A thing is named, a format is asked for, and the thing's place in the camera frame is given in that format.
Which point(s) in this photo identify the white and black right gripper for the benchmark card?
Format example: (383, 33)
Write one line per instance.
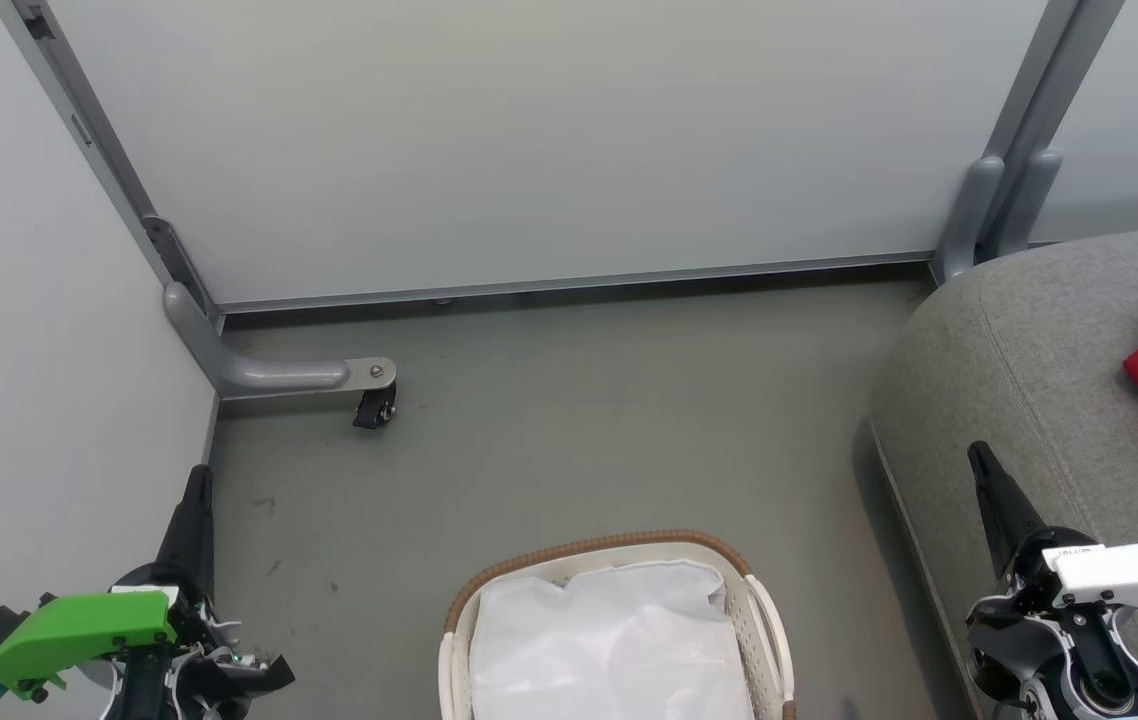
(1119, 578)

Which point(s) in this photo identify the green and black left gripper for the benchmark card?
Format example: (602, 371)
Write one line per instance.
(79, 630)

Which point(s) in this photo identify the white and grey right robot arm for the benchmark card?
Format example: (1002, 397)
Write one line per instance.
(1079, 660)

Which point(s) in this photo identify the grey fabric sofa seat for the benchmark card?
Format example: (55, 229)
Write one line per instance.
(1049, 380)

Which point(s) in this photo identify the woven brown white laundry basket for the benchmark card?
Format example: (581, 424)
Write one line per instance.
(759, 620)

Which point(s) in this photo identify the white basket liner cloth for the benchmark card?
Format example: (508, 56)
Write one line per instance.
(609, 640)

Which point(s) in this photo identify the grey partition foot with caster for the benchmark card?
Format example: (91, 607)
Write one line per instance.
(269, 375)

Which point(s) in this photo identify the grey partition post with foot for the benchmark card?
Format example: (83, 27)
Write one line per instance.
(1019, 150)

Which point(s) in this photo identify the grey partition corner post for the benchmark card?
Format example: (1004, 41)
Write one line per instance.
(89, 130)

